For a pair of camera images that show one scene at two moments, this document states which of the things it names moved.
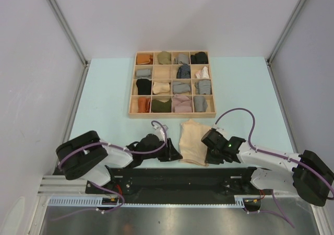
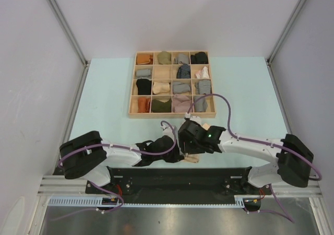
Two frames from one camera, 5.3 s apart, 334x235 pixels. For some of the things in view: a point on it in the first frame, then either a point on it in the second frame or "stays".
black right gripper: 210,160 to 187,149
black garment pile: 144,86 stays
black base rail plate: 130,181 stays
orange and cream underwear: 143,104 stays
